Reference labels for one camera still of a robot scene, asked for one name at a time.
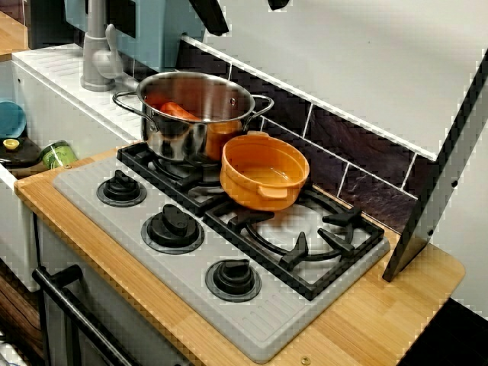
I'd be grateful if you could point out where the orange plastic pot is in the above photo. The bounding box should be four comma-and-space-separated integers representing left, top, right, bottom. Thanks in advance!
219, 130, 310, 211

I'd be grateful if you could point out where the stainless steel pot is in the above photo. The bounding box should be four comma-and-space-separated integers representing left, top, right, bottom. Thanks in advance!
112, 71, 275, 163

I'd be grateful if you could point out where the black stove knob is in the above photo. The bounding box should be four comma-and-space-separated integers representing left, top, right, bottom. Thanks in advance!
95, 169, 148, 208
140, 204, 206, 255
204, 258, 263, 303

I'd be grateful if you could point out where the grey stove top panel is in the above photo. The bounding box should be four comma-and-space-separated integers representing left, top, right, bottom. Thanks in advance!
52, 152, 392, 364

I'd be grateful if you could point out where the orange toy carrot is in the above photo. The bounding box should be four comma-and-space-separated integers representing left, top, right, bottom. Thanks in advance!
159, 101, 201, 122

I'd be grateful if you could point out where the grey toy faucet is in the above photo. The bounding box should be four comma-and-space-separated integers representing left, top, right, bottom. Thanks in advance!
79, 0, 125, 92

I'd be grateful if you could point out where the black tile backsplash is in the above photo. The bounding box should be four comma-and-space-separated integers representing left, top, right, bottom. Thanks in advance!
175, 37, 435, 234

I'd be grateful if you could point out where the black burner grate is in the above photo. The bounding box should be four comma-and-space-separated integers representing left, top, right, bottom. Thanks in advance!
203, 186, 386, 302
116, 141, 230, 217

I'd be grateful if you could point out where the white sink counter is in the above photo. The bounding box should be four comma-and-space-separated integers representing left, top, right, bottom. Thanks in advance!
0, 41, 146, 294

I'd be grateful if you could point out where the green can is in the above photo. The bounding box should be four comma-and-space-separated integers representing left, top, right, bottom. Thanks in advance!
39, 140, 79, 170

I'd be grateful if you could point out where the teal plate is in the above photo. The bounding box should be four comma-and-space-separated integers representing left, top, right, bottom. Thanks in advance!
0, 99, 27, 140

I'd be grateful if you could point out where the dark tray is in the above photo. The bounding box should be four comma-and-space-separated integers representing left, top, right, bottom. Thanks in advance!
0, 139, 45, 169

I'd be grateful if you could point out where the white oven front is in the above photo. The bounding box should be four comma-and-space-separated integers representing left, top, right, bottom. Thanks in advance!
34, 217, 191, 366

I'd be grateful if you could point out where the wooden countertop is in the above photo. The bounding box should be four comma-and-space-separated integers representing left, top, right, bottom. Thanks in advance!
14, 146, 466, 366

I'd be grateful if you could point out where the black hood support post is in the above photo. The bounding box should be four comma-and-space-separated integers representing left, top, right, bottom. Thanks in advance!
382, 49, 488, 283

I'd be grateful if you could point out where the black oven door handle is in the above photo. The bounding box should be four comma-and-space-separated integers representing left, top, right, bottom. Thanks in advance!
32, 264, 142, 366

